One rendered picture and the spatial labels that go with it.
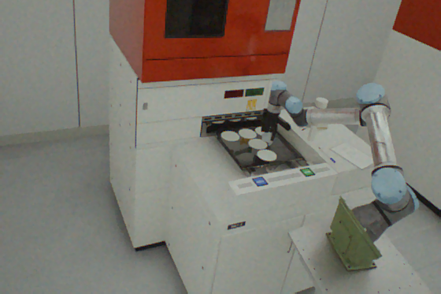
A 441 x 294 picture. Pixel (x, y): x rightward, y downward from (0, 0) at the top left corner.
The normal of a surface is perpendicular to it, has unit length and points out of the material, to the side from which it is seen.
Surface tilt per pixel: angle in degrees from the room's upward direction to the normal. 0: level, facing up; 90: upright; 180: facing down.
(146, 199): 90
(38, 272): 0
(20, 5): 90
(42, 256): 0
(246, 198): 90
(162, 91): 90
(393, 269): 0
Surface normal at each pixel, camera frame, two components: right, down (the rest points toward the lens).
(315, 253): 0.13, -0.86
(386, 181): -0.49, -0.40
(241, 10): 0.41, 0.51
